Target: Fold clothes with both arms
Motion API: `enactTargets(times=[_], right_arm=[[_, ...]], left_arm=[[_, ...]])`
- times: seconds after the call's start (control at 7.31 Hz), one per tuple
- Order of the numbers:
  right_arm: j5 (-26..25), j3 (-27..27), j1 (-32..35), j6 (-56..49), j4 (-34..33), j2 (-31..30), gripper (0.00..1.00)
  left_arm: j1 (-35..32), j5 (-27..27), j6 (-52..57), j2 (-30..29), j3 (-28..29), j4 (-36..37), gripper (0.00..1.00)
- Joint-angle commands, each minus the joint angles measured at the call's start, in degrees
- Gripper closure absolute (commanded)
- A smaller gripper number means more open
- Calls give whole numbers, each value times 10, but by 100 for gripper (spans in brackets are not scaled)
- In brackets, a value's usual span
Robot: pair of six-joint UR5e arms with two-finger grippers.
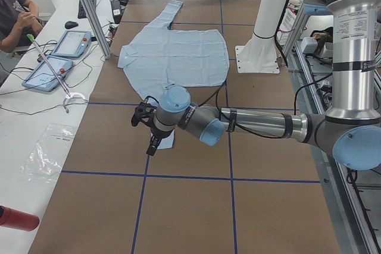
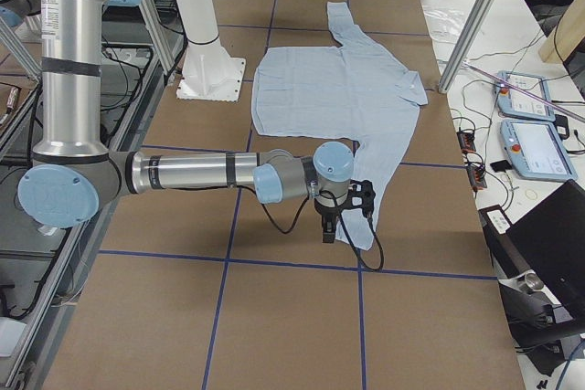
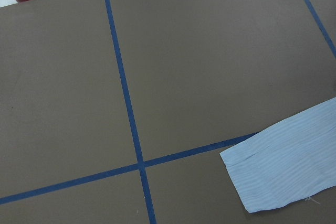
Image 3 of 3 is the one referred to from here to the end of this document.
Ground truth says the light blue button shirt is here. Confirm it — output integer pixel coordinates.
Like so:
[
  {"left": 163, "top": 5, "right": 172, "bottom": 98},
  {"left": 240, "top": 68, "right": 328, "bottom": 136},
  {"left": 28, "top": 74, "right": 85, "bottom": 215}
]
[{"left": 220, "top": 99, "right": 335, "bottom": 213}]

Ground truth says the brown paper table cover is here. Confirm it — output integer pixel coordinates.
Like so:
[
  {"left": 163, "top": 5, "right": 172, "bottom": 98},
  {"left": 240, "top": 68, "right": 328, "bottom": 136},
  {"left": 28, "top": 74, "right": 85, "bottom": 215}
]
[{"left": 1, "top": 0, "right": 335, "bottom": 223}]

